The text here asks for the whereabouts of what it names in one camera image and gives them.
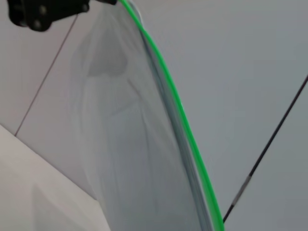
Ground grey tape on wall seam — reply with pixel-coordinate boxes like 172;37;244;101
231;174;253;208

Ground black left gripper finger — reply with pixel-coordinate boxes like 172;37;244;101
7;0;119;32

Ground transparent document bag green zip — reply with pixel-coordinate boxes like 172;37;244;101
69;0;226;231

